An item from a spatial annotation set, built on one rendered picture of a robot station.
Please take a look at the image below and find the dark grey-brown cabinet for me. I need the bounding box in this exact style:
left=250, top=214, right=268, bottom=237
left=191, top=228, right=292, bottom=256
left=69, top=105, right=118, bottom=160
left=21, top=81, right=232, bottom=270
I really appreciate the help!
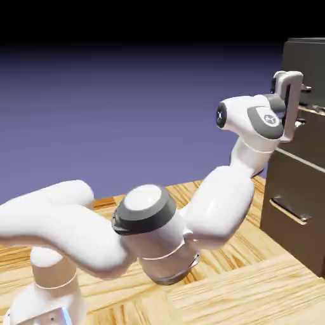
left=260, top=37, right=325, bottom=279

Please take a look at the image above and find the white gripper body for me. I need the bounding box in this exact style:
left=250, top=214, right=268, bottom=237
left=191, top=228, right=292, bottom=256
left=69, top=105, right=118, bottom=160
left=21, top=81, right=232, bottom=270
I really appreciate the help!
left=272, top=70, right=305, bottom=143

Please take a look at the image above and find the long metal drawer handle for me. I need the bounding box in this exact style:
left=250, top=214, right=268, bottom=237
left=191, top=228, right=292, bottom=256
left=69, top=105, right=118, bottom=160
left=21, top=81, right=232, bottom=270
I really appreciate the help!
left=297, top=102, right=325, bottom=115

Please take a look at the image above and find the short metal drawer handle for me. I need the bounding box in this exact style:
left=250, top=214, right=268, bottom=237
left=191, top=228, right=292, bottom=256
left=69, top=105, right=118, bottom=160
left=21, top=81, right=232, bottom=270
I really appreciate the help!
left=269, top=196, right=312, bottom=226

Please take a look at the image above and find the short dark drawer front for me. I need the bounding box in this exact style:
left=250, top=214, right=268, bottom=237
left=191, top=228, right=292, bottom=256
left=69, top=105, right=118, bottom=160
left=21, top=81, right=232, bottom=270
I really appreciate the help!
left=260, top=149, right=325, bottom=279

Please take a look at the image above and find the tall dark drawer front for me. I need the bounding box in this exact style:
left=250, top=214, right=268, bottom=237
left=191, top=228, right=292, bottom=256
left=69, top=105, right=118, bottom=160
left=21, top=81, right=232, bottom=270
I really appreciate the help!
left=275, top=39, right=325, bottom=171

